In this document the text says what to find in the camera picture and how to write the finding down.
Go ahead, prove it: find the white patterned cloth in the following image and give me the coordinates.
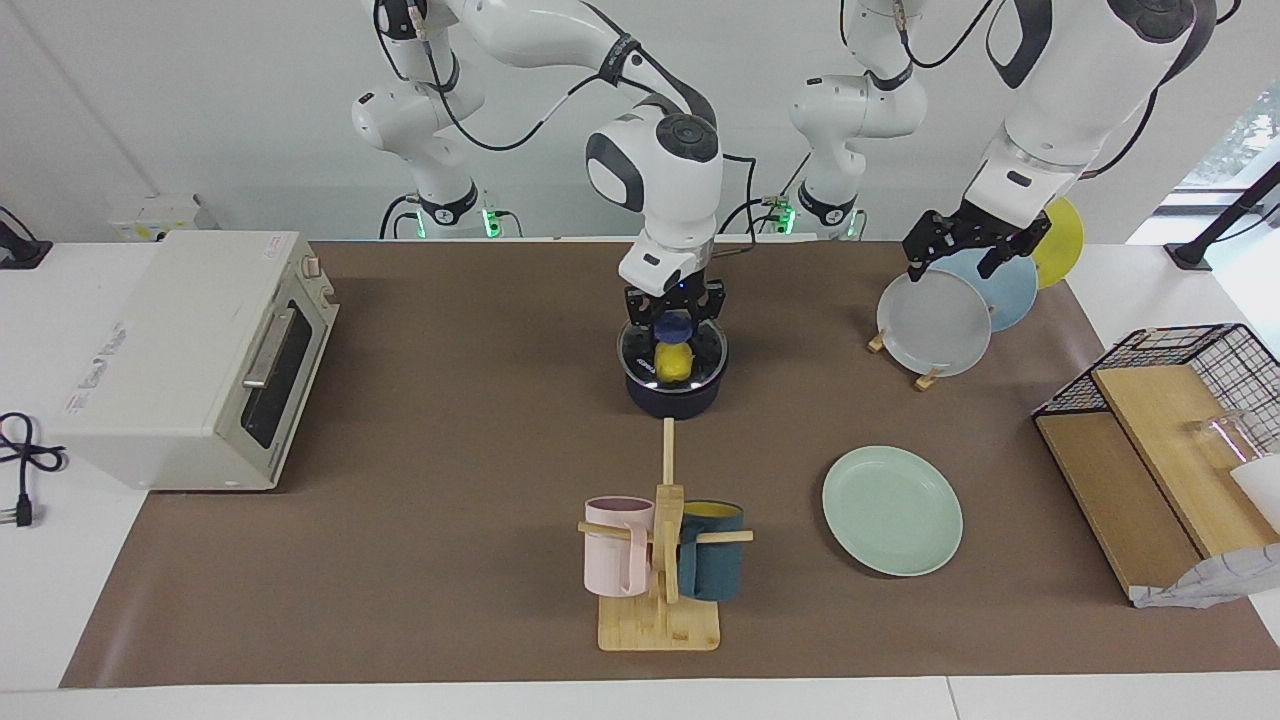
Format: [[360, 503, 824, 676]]
[[1130, 543, 1280, 609]]

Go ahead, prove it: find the brown wooden board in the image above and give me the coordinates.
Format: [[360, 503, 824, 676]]
[[1035, 412, 1201, 599]]

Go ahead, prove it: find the pale green plate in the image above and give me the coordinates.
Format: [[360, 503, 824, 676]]
[[822, 445, 964, 578]]

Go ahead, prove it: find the grey plate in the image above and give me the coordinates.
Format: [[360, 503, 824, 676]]
[[877, 268, 993, 378]]

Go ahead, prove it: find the black power cable with plug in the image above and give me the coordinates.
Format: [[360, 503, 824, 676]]
[[0, 412, 68, 529]]

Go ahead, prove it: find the wooden plate rack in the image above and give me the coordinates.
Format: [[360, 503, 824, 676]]
[[867, 325, 941, 392]]

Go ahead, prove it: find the light blue plate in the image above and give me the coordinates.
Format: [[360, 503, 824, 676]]
[[935, 245, 1039, 333]]

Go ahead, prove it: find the window with frame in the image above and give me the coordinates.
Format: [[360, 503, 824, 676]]
[[1160, 85, 1280, 216]]

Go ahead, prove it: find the dark blue saucepan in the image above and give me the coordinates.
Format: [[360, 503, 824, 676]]
[[618, 320, 729, 421]]

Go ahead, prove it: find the light wooden cutting board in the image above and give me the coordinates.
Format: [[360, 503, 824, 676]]
[[1090, 364, 1280, 559]]

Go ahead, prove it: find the white power strip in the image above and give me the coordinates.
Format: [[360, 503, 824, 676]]
[[108, 193, 216, 243]]

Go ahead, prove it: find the white plastic container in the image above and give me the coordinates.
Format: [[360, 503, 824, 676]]
[[1230, 455, 1280, 531]]

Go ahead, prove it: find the black wire basket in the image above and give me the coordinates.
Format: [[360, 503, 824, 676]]
[[1032, 323, 1280, 456]]

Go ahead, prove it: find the clear glass measuring cup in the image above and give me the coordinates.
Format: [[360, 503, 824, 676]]
[[1185, 410, 1271, 471]]

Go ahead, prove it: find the black clamp mount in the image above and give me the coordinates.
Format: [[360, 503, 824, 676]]
[[0, 205, 53, 271]]

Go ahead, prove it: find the pink mug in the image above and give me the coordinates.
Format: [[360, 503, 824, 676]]
[[584, 496, 656, 599]]

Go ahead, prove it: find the brown table mat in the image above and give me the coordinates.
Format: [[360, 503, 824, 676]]
[[60, 240, 1280, 689]]

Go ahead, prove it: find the teal mug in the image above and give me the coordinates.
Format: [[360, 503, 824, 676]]
[[677, 500, 745, 602]]

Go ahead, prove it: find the glass lid with blue knob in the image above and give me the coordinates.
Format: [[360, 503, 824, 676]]
[[618, 312, 729, 391]]

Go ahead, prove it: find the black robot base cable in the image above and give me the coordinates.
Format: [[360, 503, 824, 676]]
[[378, 193, 421, 241], [718, 197, 776, 236]]

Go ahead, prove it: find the yellow plate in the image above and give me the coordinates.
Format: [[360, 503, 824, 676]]
[[1030, 197, 1085, 291]]

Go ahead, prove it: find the wooden mug rack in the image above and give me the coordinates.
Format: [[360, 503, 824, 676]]
[[577, 418, 754, 653]]

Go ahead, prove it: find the white toaster oven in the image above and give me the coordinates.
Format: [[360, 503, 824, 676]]
[[50, 232, 341, 492]]

